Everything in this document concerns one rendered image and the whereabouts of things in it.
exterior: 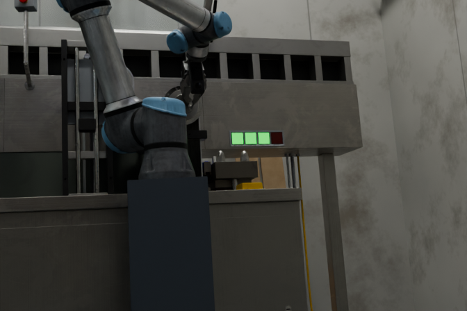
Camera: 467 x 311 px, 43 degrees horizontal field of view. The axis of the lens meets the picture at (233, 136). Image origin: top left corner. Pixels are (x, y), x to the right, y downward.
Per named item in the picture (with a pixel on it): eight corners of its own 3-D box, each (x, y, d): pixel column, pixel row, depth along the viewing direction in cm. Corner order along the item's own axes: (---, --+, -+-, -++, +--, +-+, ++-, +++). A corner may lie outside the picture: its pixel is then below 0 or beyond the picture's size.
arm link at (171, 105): (165, 140, 151) (162, 88, 154) (130, 148, 160) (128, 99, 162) (197, 144, 161) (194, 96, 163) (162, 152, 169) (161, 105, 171)
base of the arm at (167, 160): (197, 178, 151) (195, 139, 153) (137, 180, 150) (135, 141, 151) (194, 184, 166) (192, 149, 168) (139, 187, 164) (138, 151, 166)
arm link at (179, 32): (185, 26, 183) (204, 15, 191) (160, 36, 190) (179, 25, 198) (196, 49, 185) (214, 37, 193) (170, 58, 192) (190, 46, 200)
